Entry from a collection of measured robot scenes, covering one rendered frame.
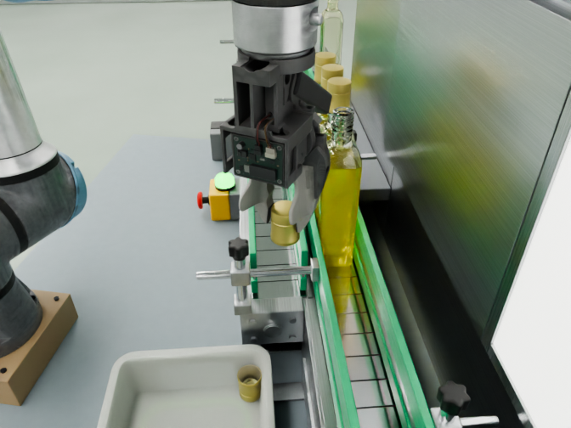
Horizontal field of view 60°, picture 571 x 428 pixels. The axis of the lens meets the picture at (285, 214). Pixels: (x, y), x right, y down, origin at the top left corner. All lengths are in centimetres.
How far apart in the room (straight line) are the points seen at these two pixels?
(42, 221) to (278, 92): 50
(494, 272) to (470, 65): 23
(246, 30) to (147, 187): 89
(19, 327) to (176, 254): 34
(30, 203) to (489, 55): 65
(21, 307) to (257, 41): 59
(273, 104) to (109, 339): 58
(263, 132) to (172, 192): 82
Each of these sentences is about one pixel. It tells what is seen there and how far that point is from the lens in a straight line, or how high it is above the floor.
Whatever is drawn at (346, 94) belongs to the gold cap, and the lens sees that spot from 73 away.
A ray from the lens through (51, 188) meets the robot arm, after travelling 84.
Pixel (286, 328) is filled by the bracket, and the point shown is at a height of 85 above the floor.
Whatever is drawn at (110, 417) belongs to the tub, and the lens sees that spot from 73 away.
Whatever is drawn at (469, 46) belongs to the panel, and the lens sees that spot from 62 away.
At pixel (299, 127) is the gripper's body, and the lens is 46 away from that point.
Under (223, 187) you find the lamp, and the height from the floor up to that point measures 84.
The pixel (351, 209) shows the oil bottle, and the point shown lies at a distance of 74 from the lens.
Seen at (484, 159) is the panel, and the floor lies 116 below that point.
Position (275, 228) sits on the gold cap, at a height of 107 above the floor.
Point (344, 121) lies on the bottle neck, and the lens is 68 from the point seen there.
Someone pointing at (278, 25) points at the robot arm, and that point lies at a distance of 43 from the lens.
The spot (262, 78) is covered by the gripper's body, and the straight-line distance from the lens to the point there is 43.
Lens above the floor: 142
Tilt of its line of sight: 36 degrees down
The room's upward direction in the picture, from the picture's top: straight up
